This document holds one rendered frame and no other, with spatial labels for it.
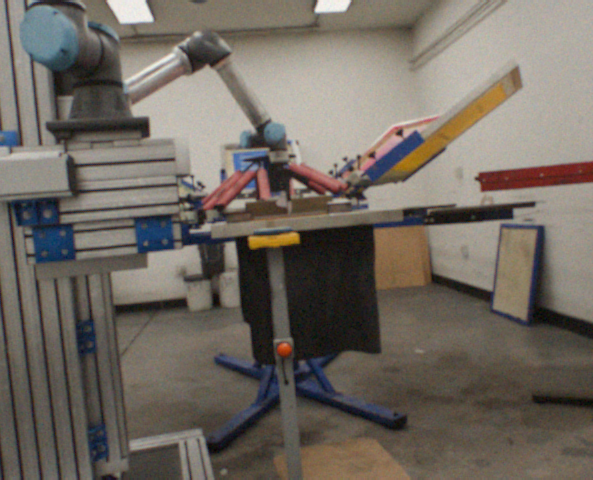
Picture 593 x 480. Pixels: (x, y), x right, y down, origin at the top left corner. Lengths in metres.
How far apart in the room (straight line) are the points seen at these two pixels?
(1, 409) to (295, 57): 5.57
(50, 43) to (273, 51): 5.46
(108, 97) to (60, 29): 0.19
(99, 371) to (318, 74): 5.40
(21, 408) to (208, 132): 5.12
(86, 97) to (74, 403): 0.79
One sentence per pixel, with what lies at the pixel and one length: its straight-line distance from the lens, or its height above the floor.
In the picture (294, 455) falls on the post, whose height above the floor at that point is 0.35.
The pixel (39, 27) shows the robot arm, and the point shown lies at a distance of 1.32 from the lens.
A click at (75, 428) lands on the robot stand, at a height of 0.49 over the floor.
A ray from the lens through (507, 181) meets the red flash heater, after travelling 2.59.
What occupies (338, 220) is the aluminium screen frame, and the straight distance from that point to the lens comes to 1.70.
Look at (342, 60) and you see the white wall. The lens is 6.74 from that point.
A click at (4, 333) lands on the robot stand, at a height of 0.77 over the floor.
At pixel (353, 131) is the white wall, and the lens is 6.60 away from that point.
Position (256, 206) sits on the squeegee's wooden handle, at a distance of 2.27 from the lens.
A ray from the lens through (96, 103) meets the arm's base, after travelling 1.39.
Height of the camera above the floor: 1.02
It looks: 3 degrees down
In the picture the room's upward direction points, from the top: 5 degrees counter-clockwise
